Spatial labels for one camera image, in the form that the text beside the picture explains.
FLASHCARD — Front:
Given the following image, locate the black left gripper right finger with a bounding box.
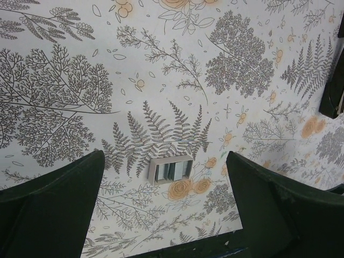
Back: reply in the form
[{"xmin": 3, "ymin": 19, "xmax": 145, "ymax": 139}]
[{"xmin": 226, "ymin": 152, "xmax": 343, "ymax": 257}]

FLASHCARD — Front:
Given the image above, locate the floral patterned table mat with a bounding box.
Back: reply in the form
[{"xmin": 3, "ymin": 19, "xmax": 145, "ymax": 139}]
[{"xmin": 1, "ymin": 1, "xmax": 343, "ymax": 257}]

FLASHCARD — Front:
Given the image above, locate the black stapler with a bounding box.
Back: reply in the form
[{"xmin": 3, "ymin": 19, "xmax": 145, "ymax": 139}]
[{"xmin": 319, "ymin": 28, "xmax": 343, "ymax": 119}]

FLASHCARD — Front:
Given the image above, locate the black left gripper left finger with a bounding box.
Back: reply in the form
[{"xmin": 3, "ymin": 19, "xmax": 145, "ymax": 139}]
[{"xmin": 1, "ymin": 150, "xmax": 105, "ymax": 257}]

